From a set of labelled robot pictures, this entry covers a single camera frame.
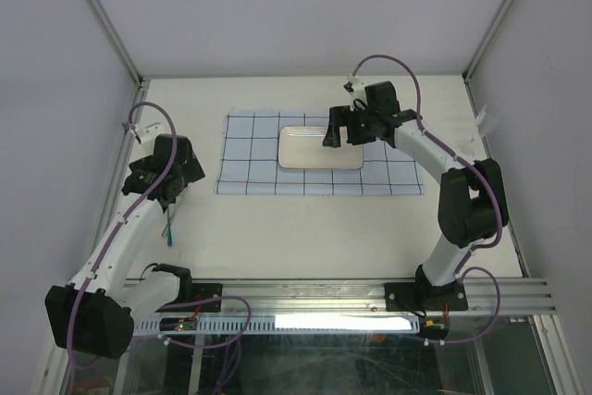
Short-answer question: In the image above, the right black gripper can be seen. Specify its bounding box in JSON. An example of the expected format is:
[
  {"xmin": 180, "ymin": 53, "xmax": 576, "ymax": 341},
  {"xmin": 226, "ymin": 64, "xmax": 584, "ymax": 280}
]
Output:
[{"xmin": 322, "ymin": 105, "xmax": 378, "ymax": 148}]

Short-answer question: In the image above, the white rectangular plate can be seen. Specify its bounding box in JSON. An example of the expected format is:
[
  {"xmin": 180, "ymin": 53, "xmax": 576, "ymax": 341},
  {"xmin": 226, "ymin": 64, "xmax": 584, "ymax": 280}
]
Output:
[{"xmin": 277, "ymin": 126, "xmax": 364, "ymax": 170}]

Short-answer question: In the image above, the blue checkered cloth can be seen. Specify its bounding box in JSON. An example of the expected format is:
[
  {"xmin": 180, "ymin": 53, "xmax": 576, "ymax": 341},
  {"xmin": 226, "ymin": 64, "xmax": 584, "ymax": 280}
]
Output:
[{"xmin": 216, "ymin": 110, "xmax": 425, "ymax": 196}]

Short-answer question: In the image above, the spoon with blue handle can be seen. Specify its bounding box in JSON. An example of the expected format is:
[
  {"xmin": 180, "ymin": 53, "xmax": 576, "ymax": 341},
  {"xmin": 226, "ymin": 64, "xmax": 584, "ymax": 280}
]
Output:
[{"xmin": 165, "ymin": 208, "xmax": 175, "ymax": 247}]

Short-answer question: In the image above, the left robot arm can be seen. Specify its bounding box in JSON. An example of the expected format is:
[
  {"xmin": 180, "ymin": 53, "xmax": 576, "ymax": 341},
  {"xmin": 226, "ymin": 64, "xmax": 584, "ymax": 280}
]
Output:
[{"xmin": 44, "ymin": 134, "xmax": 205, "ymax": 359}]

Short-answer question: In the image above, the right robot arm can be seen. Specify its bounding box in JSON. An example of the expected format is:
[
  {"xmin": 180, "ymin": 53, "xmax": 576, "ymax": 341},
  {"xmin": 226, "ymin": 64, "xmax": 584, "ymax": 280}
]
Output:
[{"xmin": 323, "ymin": 76, "xmax": 509, "ymax": 309}]

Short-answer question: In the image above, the silver fork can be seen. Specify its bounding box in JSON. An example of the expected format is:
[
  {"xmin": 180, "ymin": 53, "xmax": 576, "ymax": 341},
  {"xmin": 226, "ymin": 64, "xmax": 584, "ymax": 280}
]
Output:
[{"xmin": 161, "ymin": 205, "xmax": 177, "ymax": 238}]

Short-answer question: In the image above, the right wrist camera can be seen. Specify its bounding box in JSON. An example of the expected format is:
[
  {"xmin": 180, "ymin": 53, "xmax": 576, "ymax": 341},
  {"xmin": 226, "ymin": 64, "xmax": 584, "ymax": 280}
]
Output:
[{"xmin": 343, "ymin": 75, "xmax": 367, "ymax": 110}]

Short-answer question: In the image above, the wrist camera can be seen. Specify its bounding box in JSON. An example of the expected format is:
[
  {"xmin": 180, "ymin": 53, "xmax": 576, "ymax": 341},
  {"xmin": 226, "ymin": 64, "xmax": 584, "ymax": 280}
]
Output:
[
  {"xmin": 131, "ymin": 122, "xmax": 165, "ymax": 146},
  {"xmin": 343, "ymin": 75, "xmax": 367, "ymax": 110}
]

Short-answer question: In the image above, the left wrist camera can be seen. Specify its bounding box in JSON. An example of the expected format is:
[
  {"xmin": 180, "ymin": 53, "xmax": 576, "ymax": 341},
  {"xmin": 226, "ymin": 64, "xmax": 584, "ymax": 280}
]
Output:
[{"xmin": 131, "ymin": 122, "xmax": 165, "ymax": 146}]

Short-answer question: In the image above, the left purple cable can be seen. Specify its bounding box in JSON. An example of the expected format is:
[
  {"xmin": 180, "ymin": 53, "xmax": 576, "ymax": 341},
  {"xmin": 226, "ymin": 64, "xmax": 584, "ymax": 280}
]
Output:
[{"xmin": 67, "ymin": 101, "xmax": 253, "ymax": 395}]

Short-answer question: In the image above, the purple cable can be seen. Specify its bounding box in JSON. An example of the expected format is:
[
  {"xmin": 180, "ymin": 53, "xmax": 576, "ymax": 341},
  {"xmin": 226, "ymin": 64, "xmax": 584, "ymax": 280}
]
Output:
[
  {"xmin": 349, "ymin": 55, "xmax": 503, "ymax": 346},
  {"xmin": 67, "ymin": 101, "xmax": 253, "ymax": 395}
]

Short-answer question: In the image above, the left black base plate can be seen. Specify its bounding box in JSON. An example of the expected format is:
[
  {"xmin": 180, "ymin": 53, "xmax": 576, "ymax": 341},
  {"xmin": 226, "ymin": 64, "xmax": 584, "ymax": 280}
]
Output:
[{"xmin": 157, "ymin": 281, "xmax": 223, "ymax": 314}]

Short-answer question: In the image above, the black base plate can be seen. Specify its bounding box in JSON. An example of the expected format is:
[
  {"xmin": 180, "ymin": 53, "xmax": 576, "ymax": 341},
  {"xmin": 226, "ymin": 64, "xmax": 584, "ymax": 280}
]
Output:
[
  {"xmin": 157, "ymin": 281, "xmax": 223, "ymax": 314},
  {"xmin": 384, "ymin": 281, "xmax": 468, "ymax": 313}
]

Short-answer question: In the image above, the white slotted cable duct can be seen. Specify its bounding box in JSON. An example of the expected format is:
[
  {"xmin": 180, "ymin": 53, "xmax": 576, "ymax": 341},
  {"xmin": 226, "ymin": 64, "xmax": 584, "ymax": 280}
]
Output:
[{"xmin": 134, "ymin": 314, "xmax": 420, "ymax": 336}]

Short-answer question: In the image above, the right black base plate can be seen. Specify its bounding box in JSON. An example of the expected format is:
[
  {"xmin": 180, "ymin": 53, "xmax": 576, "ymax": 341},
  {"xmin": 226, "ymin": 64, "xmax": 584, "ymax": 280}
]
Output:
[{"xmin": 384, "ymin": 281, "xmax": 468, "ymax": 313}]

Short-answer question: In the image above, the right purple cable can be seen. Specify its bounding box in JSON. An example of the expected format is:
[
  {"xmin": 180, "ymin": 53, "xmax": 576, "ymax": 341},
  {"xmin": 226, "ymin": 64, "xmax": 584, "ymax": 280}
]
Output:
[{"xmin": 349, "ymin": 55, "xmax": 503, "ymax": 346}]

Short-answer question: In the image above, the left aluminium frame post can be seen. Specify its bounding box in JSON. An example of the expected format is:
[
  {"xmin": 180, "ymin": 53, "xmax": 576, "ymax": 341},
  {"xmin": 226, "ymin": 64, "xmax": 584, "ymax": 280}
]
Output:
[{"xmin": 84, "ymin": 0, "xmax": 143, "ymax": 85}]

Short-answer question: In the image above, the aluminium frame post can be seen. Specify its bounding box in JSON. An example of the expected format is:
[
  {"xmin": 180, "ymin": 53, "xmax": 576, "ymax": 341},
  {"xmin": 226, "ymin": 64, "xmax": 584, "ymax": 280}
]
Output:
[
  {"xmin": 84, "ymin": 0, "xmax": 143, "ymax": 85},
  {"xmin": 462, "ymin": 0, "xmax": 516, "ymax": 82}
]

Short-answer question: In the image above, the right aluminium frame post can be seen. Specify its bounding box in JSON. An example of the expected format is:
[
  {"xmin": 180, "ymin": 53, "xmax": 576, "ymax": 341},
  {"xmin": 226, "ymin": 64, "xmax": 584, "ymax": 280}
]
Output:
[{"xmin": 462, "ymin": 0, "xmax": 516, "ymax": 82}]

